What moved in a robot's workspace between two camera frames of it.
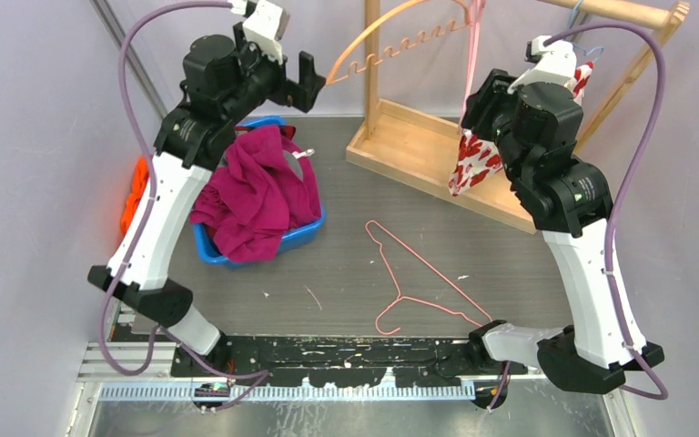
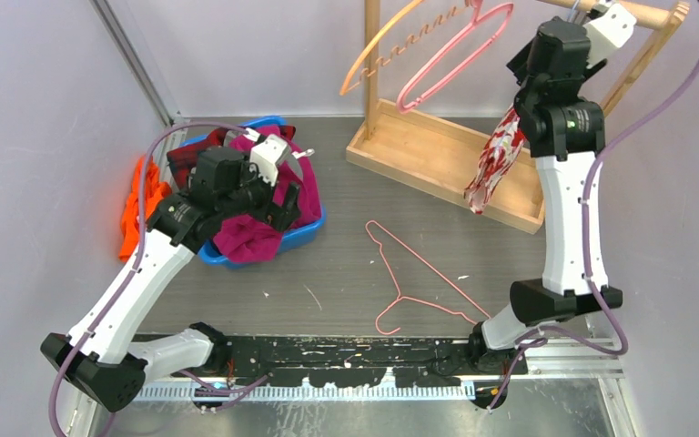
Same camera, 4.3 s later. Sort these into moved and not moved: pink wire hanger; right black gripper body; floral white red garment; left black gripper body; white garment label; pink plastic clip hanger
Moved: left black gripper body; right black gripper body; floral white red garment; pink plastic clip hanger
Not moved: white garment label; pink wire hanger
